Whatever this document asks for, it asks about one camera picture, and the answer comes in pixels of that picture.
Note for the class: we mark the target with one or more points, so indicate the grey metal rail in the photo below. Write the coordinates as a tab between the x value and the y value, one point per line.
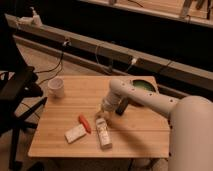
174	78

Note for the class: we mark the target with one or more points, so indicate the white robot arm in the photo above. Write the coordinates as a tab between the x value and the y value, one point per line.
190	121

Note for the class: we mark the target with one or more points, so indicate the green frying pan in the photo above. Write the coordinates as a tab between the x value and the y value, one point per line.
139	83

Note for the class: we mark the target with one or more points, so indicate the white sponge block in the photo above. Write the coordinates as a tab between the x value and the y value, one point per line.
75	133

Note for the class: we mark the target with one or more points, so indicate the orange carrot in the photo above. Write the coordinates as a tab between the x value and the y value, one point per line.
85	123

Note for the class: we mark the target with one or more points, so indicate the black office chair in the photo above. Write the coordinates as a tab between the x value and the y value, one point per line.
17	81

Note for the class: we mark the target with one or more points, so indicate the white mug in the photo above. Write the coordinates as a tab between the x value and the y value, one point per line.
56	87

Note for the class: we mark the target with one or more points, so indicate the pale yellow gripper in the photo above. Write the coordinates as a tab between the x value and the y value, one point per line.
102	114

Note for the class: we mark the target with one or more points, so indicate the white spray bottle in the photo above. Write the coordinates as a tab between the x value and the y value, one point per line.
36	18

